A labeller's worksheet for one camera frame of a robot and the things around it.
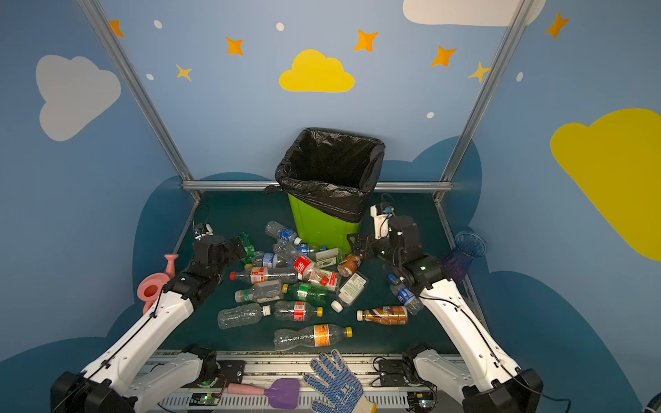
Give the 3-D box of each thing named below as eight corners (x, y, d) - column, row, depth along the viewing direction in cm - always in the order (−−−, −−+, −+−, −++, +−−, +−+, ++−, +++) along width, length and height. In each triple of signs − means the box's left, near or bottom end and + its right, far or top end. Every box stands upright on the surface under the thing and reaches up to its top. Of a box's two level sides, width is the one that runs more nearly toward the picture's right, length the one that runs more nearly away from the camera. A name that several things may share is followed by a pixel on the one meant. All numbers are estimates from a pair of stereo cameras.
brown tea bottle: (357, 326, 84) (358, 321, 81) (356, 310, 87) (357, 305, 84) (407, 326, 84) (410, 322, 81) (404, 310, 87) (407, 305, 84)
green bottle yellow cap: (281, 298, 89) (279, 293, 86) (285, 284, 93) (284, 280, 90) (334, 306, 87) (334, 302, 85) (336, 292, 91) (337, 288, 88)
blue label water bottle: (252, 268, 96) (250, 263, 93) (255, 255, 100) (253, 250, 97) (276, 268, 96) (274, 263, 94) (278, 255, 100) (277, 250, 97)
